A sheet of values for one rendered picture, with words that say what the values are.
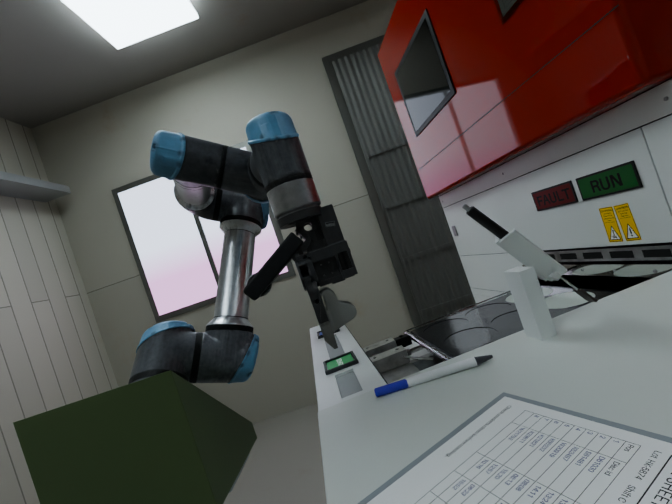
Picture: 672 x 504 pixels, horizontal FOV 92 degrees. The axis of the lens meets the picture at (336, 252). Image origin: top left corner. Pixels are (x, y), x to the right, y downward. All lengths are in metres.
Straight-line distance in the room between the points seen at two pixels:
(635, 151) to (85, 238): 3.53
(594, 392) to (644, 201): 0.48
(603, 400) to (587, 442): 0.06
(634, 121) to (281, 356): 2.67
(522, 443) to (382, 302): 2.53
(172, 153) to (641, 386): 0.61
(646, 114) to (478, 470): 0.61
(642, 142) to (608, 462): 0.56
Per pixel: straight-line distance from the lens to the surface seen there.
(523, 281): 0.44
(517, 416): 0.33
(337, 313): 0.49
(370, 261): 2.75
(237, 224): 0.93
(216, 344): 0.84
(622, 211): 0.80
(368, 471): 0.32
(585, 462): 0.28
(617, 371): 0.38
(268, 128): 0.51
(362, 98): 2.97
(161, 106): 3.42
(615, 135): 0.77
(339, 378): 0.54
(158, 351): 0.83
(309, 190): 0.49
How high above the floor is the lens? 1.14
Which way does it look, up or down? level
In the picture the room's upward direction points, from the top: 19 degrees counter-clockwise
